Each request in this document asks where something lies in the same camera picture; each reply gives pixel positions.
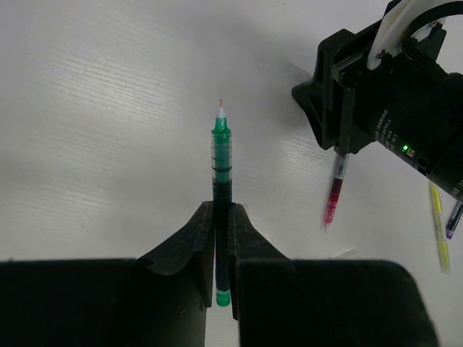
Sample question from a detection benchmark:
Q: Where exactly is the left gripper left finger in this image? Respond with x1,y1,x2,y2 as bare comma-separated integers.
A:
137,202,214,346

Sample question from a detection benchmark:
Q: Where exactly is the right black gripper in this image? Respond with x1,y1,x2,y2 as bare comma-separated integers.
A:
292,1,462,200

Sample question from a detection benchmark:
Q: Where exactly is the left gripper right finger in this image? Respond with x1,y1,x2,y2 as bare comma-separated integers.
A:
228,202,290,322

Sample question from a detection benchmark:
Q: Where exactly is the clear pen cap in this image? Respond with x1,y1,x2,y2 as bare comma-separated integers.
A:
334,249,357,260

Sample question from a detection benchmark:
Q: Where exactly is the red pen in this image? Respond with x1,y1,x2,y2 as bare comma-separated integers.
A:
323,154,349,231

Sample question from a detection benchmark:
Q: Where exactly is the green pen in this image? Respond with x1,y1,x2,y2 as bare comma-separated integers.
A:
211,100,232,307

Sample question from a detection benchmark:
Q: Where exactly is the purple pen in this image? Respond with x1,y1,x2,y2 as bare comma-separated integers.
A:
446,201,463,239

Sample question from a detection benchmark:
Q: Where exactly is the yellow pen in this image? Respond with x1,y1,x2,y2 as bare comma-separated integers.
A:
429,181,451,274

